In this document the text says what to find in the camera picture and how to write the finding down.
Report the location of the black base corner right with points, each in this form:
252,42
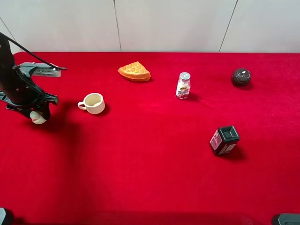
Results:
286,219

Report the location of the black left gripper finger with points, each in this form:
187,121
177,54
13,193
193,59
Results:
24,111

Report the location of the orange waffle slice toy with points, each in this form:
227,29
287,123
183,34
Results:
135,72

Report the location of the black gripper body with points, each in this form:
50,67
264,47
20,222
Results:
16,89

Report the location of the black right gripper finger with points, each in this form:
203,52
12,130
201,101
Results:
45,111

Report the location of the black base corner left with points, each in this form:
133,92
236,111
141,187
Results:
6,216

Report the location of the dark marbled ball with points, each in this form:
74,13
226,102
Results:
241,77

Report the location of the cream ceramic mug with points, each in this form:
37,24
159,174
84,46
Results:
93,103

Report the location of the black base corner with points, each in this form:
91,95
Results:
286,219
6,216

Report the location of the small white duck toy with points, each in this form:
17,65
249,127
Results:
37,118

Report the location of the red tablecloth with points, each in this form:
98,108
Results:
146,158

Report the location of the small clear candy bottle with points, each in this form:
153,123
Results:
183,85

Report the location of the black square jar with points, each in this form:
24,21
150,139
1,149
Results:
224,140

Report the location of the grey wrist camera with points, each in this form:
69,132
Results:
39,69

